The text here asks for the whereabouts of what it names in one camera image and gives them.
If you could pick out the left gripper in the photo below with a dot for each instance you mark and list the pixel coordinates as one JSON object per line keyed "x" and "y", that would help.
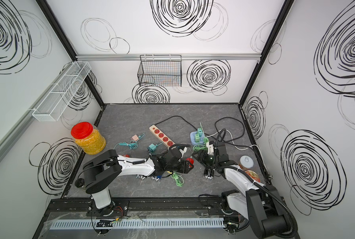
{"x": 185, "y": 167}

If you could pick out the yellow jar red lid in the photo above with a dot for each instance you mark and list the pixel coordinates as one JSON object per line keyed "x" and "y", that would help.
{"x": 88, "y": 138}

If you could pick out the black shaver right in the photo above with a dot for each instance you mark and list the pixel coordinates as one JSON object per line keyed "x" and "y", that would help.
{"x": 208, "y": 173}

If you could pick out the white wire shelf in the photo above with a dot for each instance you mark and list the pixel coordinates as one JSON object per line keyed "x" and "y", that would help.
{"x": 70, "y": 91}

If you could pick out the red round tin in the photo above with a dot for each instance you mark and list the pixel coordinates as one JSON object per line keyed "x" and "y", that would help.
{"x": 255, "y": 176}

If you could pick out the teal charger adapter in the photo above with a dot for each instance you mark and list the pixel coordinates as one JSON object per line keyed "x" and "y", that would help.
{"x": 152, "y": 147}

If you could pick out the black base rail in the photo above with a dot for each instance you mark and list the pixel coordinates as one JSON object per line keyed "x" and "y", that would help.
{"x": 212, "y": 205}

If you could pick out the black wire basket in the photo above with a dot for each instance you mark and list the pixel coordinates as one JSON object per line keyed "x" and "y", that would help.
{"x": 162, "y": 70}

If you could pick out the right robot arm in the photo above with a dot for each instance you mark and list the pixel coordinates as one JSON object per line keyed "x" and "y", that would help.
{"x": 260, "y": 204}

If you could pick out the black shaver left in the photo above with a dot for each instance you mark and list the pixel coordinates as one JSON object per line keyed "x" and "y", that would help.
{"x": 142, "y": 177}

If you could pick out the black shaver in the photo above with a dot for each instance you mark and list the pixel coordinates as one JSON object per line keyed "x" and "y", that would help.
{"x": 142, "y": 177}
{"x": 208, "y": 173}

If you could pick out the green charger adapter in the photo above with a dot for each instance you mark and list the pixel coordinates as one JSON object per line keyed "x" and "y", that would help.
{"x": 199, "y": 135}

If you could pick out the white slotted cable duct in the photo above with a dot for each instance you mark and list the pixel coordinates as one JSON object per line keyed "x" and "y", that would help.
{"x": 175, "y": 223}

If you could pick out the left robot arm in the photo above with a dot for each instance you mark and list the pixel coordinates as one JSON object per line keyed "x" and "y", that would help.
{"x": 101, "y": 171}

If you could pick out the red shaver right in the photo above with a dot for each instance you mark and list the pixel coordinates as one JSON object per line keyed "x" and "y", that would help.
{"x": 190, "y": 160}

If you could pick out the small dark lid jar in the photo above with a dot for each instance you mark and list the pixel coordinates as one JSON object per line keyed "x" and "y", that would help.
{"x": 80, "y": 182}

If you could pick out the beige power strip red sockets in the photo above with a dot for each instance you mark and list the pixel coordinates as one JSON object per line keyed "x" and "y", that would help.
{"x": 161, "y": 136}

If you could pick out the small pink charger adapter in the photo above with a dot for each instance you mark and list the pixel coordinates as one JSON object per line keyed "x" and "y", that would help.
{"x": 134, "y": 137}

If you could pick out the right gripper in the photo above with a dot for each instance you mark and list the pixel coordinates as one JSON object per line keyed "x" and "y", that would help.
{"x": 201, "y": 157}

